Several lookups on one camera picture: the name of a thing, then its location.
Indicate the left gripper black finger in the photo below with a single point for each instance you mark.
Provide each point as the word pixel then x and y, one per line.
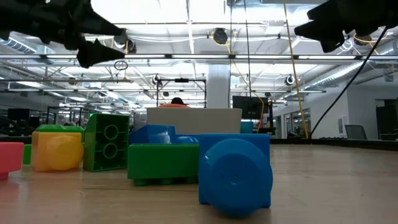
pixel 99 54
pixel 99 26

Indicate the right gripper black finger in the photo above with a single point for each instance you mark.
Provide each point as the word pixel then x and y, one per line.
pixel 326 31
pixel 329 12

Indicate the dark blue block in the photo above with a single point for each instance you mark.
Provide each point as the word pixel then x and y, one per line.
pixel 149 135

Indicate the green hollow-underside brick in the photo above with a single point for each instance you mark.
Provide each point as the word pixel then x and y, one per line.
pixel 93 155

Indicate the yellow single-stud block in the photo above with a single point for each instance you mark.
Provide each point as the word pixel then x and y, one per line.
pixel 56 152

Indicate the large blue notched block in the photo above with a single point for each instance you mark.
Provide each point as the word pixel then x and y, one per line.
pixel 186 140

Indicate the large green flat-stud brick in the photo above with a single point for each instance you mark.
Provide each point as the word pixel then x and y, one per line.
pixel 161 161

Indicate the blue single-stud block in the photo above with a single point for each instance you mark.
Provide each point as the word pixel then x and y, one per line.
pixel 234 177

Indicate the green round two-stud block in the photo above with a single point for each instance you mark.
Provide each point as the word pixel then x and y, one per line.
pixel 59 128

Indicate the person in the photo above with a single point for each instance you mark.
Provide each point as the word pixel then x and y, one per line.
pixel 177 100

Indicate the small black background monitor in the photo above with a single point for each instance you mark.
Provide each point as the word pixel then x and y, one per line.
pixel 18 114

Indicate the grey office chair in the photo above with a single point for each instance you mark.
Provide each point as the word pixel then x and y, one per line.
pixel 356 132

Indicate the black cabinet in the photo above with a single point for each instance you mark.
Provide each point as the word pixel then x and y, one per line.
pixel 387 119

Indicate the blue plastic bin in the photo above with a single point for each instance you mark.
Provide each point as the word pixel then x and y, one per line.
pixel 246 127

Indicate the red-orange flat brick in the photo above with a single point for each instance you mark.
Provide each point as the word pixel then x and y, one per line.
pixel 11 157

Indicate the black background rig frame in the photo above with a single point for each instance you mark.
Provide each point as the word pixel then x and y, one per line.
pixel 182 80

